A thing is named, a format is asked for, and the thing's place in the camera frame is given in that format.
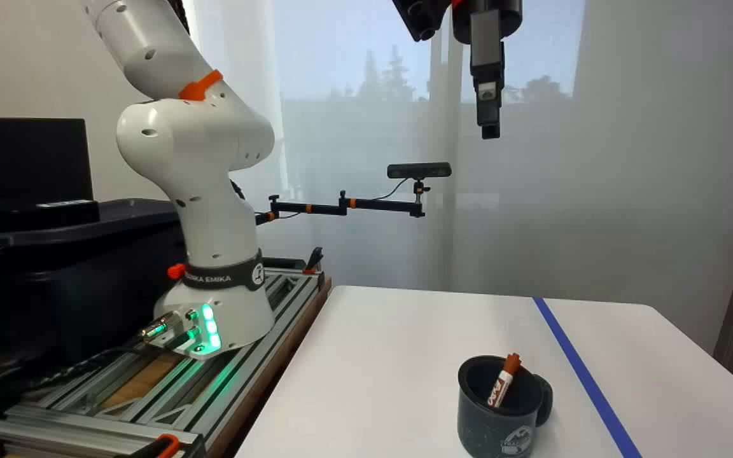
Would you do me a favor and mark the orange handled clamp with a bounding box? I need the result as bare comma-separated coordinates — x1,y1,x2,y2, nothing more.
128,429,209,458

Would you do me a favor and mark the blue tape strip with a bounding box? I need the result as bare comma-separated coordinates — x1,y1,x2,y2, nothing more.
529,296,643,458

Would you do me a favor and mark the aluminium rail base plate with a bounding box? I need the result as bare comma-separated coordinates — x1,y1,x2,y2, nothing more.
0,261,326,452

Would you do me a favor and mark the black base cable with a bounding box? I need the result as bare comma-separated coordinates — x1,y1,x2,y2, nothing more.
21,334,170,395

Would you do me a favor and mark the wooden base board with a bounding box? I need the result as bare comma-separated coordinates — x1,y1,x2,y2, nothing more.
202,269,335,458

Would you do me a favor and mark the black wrist camera block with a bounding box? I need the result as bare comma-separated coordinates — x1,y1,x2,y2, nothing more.
389,0,454,44

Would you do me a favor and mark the small black red clamp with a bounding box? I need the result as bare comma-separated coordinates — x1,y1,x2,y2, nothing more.
300,245,326,277

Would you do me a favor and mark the dark blue speckled mug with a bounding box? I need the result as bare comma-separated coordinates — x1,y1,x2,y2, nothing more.
455,354,555,458

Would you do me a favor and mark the white sheer curtain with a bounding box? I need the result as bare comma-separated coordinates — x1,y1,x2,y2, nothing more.
183,0,733,354

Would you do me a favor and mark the black monitor with blue light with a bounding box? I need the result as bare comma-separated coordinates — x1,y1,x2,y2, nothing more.
0,114,102,235

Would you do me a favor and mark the black storage bin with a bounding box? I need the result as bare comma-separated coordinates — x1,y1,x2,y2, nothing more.
0,198,190,401

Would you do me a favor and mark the black bar camera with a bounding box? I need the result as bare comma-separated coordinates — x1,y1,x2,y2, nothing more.
385,161,454,184

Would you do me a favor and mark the orange Expo dry-erase marker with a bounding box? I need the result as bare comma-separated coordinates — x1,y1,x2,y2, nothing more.
485,350,524,412

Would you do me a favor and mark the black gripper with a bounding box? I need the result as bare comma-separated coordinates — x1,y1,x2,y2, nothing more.
450,0,526,143

